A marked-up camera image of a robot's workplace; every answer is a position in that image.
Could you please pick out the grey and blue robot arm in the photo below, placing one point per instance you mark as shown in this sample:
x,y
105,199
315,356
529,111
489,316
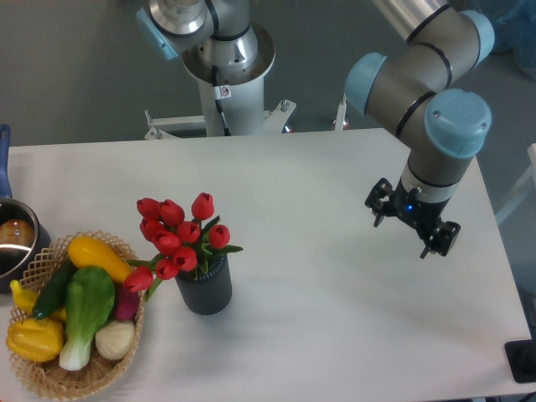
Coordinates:
x,y
412,97

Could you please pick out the yellow banana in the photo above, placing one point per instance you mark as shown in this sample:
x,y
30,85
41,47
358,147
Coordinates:
x,y
23,297

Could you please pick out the purple radish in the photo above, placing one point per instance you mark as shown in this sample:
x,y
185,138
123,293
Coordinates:
x,y
126,304

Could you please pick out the yellow squash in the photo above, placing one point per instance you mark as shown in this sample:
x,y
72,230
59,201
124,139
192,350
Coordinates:
x,y
85,252

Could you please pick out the woven wicker basket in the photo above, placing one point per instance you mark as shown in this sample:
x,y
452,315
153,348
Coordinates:
x,y
48,380

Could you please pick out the white frame at right edge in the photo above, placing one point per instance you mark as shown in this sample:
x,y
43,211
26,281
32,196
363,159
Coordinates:
x,y
519,191

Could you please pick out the white garlic bulb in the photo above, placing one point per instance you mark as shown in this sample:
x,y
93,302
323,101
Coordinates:
x,y
114,339

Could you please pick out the yellow bell pepper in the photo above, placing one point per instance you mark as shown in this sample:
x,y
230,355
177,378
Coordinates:
x,y
36,340

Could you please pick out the steel pot with blue handle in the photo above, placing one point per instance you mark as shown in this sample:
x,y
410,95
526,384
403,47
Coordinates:
x,y
22,235

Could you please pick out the dark green cucumber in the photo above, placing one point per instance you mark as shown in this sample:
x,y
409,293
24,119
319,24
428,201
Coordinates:
x,y
53,294

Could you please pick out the dark grey ribbed vase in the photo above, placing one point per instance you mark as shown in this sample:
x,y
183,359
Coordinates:
x,y
210,292

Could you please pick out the green bok choy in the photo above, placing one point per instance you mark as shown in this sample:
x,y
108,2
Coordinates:
x,y
89,300

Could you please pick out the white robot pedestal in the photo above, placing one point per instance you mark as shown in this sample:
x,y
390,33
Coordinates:
x,y
231,85

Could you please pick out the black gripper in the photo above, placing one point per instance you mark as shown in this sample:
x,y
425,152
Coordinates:
x,y
420,208

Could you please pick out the red tulip bouquet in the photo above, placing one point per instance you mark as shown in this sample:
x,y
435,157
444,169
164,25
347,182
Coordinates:
x,y
184,246

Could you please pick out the black device at table edge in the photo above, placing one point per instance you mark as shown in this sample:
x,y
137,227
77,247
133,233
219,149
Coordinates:
x,y
521,360

